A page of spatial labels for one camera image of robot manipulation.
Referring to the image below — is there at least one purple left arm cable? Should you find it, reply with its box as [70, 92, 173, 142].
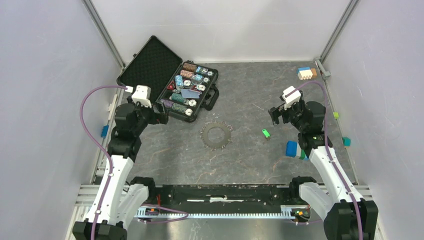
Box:
[79, 84, 134, 240]

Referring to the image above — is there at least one green key tag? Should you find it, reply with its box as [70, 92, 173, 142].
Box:
[262, 129, 271, 139]

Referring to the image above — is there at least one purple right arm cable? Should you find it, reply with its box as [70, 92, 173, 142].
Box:
[291, 80, 364, 240]

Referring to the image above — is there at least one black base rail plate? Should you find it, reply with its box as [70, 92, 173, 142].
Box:
[145, 184, 308, 214]

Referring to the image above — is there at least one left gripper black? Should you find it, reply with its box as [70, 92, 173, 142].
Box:
[127, 96, 170, 136]

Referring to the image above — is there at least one small blue block left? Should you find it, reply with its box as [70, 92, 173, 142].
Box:
[100, 125, 109, 139]

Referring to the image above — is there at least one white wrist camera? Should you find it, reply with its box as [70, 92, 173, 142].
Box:
[281, 86, 302, 110]
[131, 85, 152, 108]

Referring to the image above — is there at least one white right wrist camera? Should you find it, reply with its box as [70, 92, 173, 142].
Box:
[281, 86, 302, 110]

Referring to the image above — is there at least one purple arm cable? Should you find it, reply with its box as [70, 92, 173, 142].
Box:
[79, 84, 134, 240]
[291, 80, 364, 240]

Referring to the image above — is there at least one white toothed cable duct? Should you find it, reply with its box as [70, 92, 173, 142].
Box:
[134, 206, 296, 220]

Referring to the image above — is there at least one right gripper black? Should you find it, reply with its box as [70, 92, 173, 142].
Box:
[267, 99, 308, 133]

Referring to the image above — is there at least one blue white green brick stack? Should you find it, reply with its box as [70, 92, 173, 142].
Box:
[285, 140, 309, 161]

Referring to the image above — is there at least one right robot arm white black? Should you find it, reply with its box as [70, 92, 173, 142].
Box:
[268, 100, 379, 240]

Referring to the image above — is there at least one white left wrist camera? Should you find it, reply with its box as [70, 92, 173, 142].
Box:
[131, 85, 152, 108]

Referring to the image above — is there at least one blue white orange brick stack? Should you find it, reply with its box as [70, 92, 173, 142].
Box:
[297, 67, 318, 80]

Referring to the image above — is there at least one small teal block right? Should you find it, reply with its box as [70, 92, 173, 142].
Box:
[342, 136, 351, 148]

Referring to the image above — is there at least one black poker chip case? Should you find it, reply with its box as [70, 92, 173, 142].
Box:
[116, 35, 219, 123]

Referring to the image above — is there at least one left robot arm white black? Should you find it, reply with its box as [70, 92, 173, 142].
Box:
[72, 103, 169, 240]

